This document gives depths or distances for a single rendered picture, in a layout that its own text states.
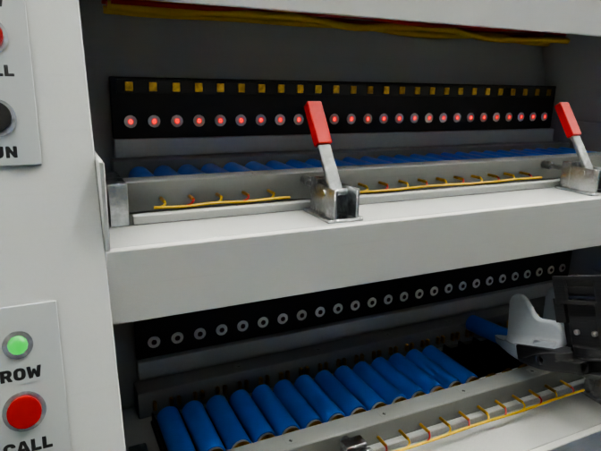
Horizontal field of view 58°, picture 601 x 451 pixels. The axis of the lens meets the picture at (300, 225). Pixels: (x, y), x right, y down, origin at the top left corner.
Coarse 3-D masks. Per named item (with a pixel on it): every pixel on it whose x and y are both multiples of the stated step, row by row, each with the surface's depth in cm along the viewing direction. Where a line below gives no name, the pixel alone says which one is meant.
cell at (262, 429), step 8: (240, 392) 46; (232, 400) 46; (240, 400) 45; (248, 400) 45; (240, 408) 44; (248, 408) 44; (256, 408) 44; (240, 416) 44; (248, 416) 43; (256, 416) 43; (248, 424) 43; (256, 424) 42; (264, 424) 42; (248, 432) 42; (256, 432) 41; (264, 432) 41; (272, 432) 41; (256, 440) 41
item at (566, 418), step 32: (512, 288) 66; (544, 288) 67; (352, 320) 56; (384, 320) 57; (416, 320) 59; (192, 352) 49; (224, 352) 50; (256, 352) 51; (128, 416) 46; (512, 416) 47; (544, 416) 47; (576, 416) 47; (128, 448) 42; (416, 448) 43; (448, 448) 43; (480, 448) 43; (512, 448) 43; (544, 448) 43; (576, 448) 45
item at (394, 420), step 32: (480, 384) 48; (512, 384) 48; (544, 384) 50; (352, 416) 43; (384, 416) 43; (416, 416) 44; (448, 416) 45; (256, 448) 39; (288, 448) 39; (320, 448) 40
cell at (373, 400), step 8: (344, 368) 50; (336, 376) 50; (344, 376) 49; (352, 376) 49; (344, 384) 49; (352, 384) 48; (360, 384) 48; (352, 392) 48; (360, 392) 47; (368, 392) 47; (360, 400) 47; (368, 400) 46; (376, 400) 46; (384, 400) 46; (368, 408) 45
